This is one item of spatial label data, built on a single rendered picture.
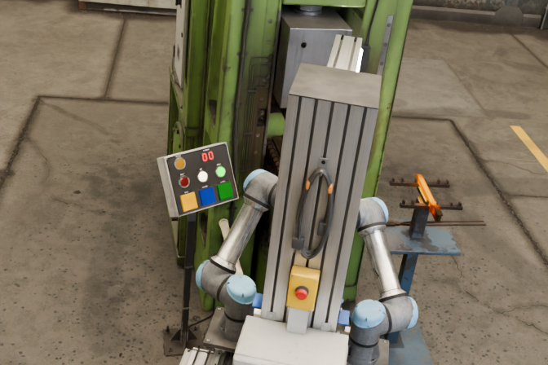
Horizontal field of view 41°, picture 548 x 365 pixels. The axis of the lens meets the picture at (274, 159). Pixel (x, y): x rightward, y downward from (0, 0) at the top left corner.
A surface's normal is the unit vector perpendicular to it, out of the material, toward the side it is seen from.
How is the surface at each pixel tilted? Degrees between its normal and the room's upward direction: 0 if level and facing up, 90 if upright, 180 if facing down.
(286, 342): 0
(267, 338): 0
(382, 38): 90
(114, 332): 0
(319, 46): 90
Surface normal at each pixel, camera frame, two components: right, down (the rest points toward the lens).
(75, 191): 0.11, -0.87
